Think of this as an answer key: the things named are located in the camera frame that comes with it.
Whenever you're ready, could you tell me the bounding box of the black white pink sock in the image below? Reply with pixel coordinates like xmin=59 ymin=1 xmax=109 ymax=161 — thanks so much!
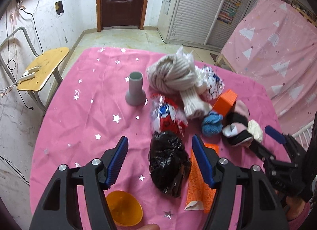
xmin=221 ymin=100 xmax=254 ymax=147

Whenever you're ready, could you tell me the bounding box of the pink tree-print bed curtain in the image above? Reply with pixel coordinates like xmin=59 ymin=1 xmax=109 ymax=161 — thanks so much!
xmin=221 ymin=0 xmax=316 ymax=134

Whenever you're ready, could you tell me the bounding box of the pink star tablecloth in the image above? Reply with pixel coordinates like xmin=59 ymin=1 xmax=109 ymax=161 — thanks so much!
xmin=30 ymin=47 xmax=282 ymax=229

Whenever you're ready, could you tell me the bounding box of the hello kitty print cloth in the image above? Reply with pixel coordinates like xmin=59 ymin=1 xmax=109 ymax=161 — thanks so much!
xmin=195 ymin=65 xmax=225 ymax=102

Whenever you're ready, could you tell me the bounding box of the person's left hand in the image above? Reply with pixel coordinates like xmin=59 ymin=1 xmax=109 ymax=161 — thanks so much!
xmin=138 ymin=223 xmax=160 ymax=230

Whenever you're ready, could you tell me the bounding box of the grey plastic cup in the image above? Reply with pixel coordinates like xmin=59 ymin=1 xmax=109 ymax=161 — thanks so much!
xmin=125 ymin=71 xmax=146 ymax=107

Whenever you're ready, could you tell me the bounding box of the white plastic bag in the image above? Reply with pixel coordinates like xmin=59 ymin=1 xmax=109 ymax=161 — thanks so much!
xmin=176 ymin=46 xmax=195 ymax=67

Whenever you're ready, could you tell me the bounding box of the black plastic bag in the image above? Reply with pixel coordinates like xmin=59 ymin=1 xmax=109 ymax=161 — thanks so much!
xmin=148 ymin=131 xmax=191 ymax=198

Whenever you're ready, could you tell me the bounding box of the cream sock ball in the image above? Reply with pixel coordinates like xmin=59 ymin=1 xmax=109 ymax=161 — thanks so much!
xmin=247 ymin=119 xmax=263 ymax=143

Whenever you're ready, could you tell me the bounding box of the orange rectangular box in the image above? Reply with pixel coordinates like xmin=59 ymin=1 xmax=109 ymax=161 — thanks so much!
xmin=213 ymin=89 xmax=238 ymax=117

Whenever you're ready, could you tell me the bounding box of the orange plastic bowl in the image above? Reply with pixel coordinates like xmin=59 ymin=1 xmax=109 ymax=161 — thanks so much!
xmin=106 ymin=190 xmax=143 ymax=227

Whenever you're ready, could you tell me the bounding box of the person's right hand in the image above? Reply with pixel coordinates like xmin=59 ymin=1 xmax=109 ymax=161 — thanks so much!
xmin=285 ymin=196 xmax=310 ymax=221

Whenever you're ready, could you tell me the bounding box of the colourful wall chart poster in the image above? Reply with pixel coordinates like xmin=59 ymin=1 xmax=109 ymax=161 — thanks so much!
xmin=217 ymin=0 xmax=242 ymax=25

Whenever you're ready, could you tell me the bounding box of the blue knitted sock ball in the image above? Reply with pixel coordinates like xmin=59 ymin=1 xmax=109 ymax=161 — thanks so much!
xmin=201 ymin=111 xmax=223 ymax=137

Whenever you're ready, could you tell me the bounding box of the beige knitted scarf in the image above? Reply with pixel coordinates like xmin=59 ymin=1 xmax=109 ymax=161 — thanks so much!
xmin=146 ymin=53 xmax=212 ymax=119

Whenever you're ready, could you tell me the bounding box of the white louvered wardrobe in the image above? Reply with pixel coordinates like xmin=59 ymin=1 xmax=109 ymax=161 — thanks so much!
xmin=158 ymin=0 xmax=256 ymax=51

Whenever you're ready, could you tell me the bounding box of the red white snack wrapper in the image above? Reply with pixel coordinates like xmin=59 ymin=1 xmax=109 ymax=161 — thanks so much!
xmin=149 ymin=93 xmax=188 ymax=138

